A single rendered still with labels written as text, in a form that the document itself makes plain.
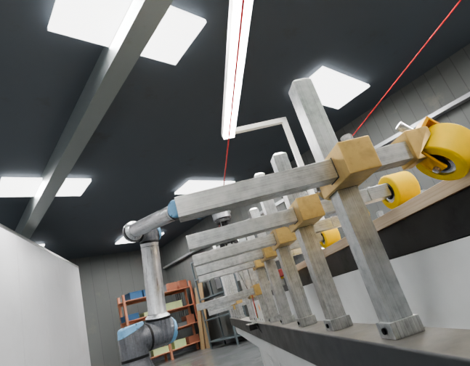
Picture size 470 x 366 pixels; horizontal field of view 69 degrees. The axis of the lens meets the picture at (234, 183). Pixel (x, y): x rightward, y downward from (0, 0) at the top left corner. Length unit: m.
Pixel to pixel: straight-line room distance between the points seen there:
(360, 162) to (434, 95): 5.88
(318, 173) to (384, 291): 0.19
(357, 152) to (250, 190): 0.16
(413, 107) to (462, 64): 0.86
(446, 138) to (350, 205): 0.17
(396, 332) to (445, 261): 0.27
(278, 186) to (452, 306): 0.46
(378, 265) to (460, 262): 0.23
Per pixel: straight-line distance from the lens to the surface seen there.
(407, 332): 0.55
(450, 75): 6.37
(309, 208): 0.73
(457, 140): 0.61
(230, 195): 0.48
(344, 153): 0.50
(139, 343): 2.13
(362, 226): 0.55
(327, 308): 0.78
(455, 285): 0.79
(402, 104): 6.53
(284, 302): 1.27
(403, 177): 0.85
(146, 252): 2.22
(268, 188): 0.49
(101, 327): 11.09
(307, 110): 0.61
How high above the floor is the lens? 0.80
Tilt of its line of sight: 19 degrees up
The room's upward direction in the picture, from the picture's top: 17 degrees counter-clockwise
